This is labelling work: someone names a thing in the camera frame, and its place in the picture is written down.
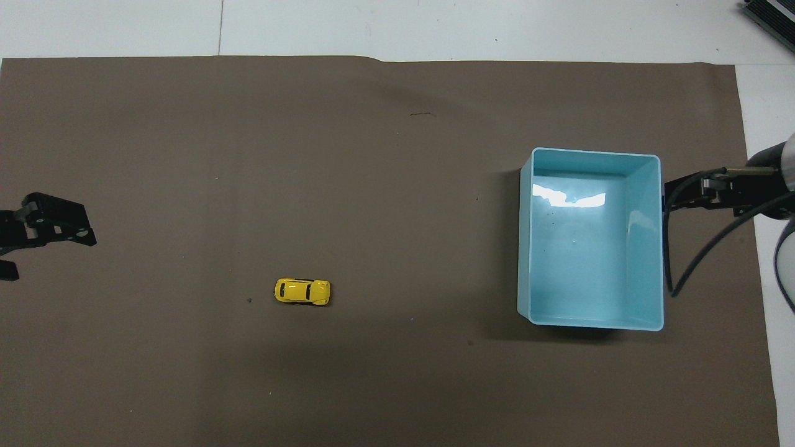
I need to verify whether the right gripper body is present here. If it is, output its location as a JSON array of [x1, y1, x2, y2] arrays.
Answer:
[[732, 142, 795, 220]]

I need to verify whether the yellow toy beetle car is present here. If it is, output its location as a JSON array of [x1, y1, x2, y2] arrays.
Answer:
[[274, 278, 332, 307]]

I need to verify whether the black stand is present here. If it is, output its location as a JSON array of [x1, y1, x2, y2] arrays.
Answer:
[[742, 0, 795, 45]]

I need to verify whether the light blue plastic bin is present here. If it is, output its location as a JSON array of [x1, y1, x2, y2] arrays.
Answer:
[[516, 147, 665, 332]]

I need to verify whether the black cable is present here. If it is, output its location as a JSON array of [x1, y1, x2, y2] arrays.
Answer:
[[661, 165, 795, 298]]

